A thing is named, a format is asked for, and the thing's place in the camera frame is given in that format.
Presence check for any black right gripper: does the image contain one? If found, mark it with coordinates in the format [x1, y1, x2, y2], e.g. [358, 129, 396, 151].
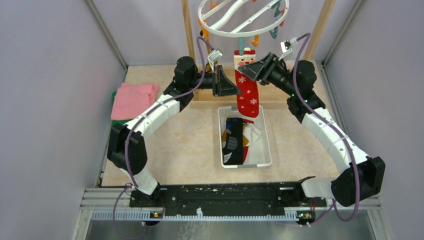
[237, 52, 298, 97]

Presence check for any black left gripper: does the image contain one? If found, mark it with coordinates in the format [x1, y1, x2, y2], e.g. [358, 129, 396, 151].
[187, 65, 242, 97]

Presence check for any white round clip hanger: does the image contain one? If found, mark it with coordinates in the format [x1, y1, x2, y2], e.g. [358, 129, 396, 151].
[197, 0, 291, 39]

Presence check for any red sock white cuff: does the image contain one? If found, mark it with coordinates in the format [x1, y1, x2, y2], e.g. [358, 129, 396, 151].
[242, 118, 253, 164]

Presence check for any mustard yellow sock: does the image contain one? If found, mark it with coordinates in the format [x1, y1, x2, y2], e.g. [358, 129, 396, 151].
[221, 130, 249, 147]
[199, 28, 213, 54]

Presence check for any black sock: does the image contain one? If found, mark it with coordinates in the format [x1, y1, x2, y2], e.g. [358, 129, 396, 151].
[221, 117, 243, 166]

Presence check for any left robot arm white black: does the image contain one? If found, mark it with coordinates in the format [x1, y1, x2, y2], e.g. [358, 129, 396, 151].
[107, 56, 241, 207]

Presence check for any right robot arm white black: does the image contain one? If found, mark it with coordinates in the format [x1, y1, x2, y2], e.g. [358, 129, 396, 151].
[236, 53, 386, 207]

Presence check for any teal plastic clothes clip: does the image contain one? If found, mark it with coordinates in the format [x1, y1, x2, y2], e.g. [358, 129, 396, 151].
[238, 37, 245, 56]

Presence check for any pink folded towel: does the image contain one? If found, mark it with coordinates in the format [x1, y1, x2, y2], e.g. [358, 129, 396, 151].
[110, 83, 160, 120]

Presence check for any white plastic basket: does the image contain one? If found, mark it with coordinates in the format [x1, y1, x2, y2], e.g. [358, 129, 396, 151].
[216, 106, 273, 169]

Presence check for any green folded towel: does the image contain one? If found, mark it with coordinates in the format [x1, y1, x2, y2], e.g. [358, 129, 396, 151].
[111, 91, 128, 126]

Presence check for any wooden hanger stand frame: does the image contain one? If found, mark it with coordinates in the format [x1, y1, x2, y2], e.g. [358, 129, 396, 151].
[181, 0, 336, 109]

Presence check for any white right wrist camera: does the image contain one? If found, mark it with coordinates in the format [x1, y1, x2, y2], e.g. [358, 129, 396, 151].
[278, 37, 298, 61]

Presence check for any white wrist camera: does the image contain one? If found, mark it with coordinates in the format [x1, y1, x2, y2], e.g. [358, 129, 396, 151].
[207, 48, 223, 73]
[278, 37, 298, 61]

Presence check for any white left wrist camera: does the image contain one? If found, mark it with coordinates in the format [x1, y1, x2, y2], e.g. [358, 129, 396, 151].
[207, 48, 223, 73]

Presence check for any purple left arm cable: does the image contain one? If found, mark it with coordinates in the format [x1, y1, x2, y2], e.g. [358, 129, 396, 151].
[112, 35, 216, 240]

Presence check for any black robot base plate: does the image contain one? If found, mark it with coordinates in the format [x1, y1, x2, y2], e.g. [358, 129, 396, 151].
[129, 181, 327, 217]

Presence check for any aluminium rail frame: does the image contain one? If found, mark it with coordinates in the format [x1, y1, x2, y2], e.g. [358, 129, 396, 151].
[72, 182, 394, 240]

